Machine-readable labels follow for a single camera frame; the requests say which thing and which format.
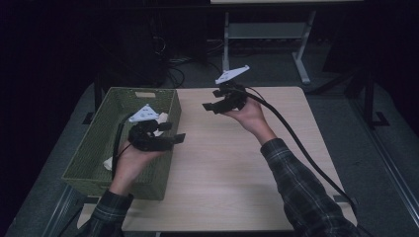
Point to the person's right hand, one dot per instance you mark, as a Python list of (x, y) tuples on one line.
[(253, 120)]

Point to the green woven basket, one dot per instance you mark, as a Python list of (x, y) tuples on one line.
[(99, 144)]

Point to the person's left hand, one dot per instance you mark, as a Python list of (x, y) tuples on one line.
[(131, 168)]

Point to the black floor stand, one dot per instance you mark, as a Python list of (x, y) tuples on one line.
[(369, 98)]

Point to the long aluminium rail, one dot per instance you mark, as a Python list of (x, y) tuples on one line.
[(388, 164)]

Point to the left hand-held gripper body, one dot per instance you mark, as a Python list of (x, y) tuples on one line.
[(145, 138)]

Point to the short aluminium rail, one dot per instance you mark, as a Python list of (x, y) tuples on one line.
[(61, 210)]

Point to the white metal stand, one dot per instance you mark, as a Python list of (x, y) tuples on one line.
[(267, 30)]

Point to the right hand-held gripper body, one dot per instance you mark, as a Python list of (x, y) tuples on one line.
[(232, 98)]

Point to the cream cloth with brown print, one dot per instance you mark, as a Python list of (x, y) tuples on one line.
[(163, 118)]

